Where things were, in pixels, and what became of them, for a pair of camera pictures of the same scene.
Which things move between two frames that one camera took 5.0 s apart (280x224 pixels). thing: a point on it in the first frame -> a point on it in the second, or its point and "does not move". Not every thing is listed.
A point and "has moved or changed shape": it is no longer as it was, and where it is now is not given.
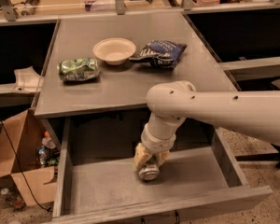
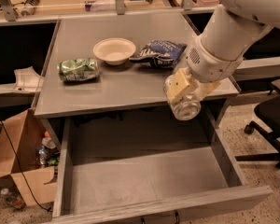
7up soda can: (150, 170) has moved or changed shape
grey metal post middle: (119, 3) does not move
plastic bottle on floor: (13, 199) does not move
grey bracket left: (28, 80) does not move
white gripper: (156, 143) -> (212, 66)
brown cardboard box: (16, 157) does not move
